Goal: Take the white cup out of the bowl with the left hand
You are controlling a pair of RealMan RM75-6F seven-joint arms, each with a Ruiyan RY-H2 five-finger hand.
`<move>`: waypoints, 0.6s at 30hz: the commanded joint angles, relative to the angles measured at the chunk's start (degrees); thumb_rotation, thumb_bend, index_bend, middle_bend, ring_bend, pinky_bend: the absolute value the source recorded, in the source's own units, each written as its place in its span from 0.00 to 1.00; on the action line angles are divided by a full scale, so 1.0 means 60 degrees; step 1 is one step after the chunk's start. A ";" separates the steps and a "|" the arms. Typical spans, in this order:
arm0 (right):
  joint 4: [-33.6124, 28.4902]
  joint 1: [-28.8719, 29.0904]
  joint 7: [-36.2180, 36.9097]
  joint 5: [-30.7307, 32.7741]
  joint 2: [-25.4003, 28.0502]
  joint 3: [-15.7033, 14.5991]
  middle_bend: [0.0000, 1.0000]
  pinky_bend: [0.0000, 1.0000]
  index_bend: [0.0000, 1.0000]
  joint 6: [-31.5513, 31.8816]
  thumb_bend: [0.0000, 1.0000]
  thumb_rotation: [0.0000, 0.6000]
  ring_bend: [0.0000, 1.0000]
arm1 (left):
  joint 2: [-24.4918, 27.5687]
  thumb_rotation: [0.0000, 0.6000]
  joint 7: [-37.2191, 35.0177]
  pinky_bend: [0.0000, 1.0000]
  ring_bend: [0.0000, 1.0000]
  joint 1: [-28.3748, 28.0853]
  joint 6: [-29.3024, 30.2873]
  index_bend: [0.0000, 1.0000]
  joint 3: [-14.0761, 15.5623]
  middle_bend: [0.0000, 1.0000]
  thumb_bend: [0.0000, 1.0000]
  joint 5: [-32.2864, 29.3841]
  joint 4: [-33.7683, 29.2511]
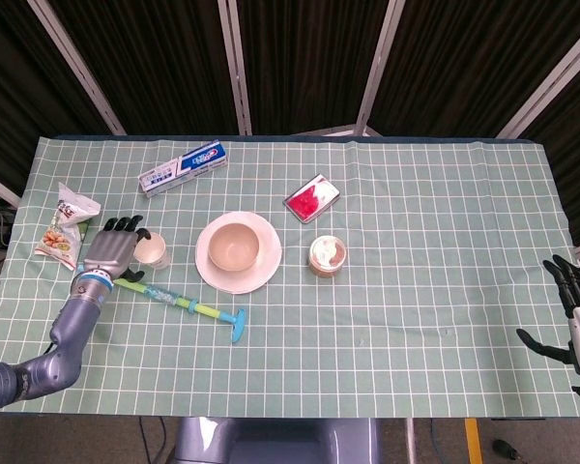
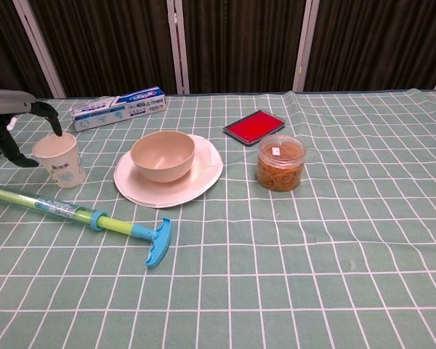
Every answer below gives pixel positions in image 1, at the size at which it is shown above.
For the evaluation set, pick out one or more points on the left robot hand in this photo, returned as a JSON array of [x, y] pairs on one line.
[[108, 251]]

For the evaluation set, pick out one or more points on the beige cup with print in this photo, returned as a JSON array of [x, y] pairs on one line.
[[150, 249]]

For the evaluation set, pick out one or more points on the grey robot torso base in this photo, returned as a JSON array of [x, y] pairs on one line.
[[270, 441]]

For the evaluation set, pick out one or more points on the green blue water pump toy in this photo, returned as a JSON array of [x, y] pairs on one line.
[[208, 309]]

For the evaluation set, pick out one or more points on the beige bowl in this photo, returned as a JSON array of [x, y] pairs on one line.
[[234, 246]]

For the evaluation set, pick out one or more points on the blue white toothpaste box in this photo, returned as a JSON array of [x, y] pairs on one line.
[[183, 169]]

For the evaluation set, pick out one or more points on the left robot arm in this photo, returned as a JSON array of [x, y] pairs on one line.
[[72, 319]]

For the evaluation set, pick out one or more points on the yellow strip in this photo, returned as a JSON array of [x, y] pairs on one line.
[[473, 442]]

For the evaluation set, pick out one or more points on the white round plate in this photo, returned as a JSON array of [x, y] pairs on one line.
[[269, 261]]

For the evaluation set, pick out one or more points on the white frame post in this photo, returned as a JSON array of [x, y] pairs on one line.
[[77, 63], [551, 77], [234, 72], [379, 67]]

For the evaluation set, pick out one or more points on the snack bag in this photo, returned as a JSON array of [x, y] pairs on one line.
[[63, 227]]

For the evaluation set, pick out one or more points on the metal table leg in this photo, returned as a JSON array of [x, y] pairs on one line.
[[409, 440]]

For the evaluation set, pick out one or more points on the clear jar of rubber bands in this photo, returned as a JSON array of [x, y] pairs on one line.
[[326, 256]]

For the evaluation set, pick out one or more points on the red candy packet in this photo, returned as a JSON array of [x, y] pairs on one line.
[[309, 200]]

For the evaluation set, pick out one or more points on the green checked tablecloth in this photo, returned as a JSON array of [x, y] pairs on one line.
[[367, 338]]

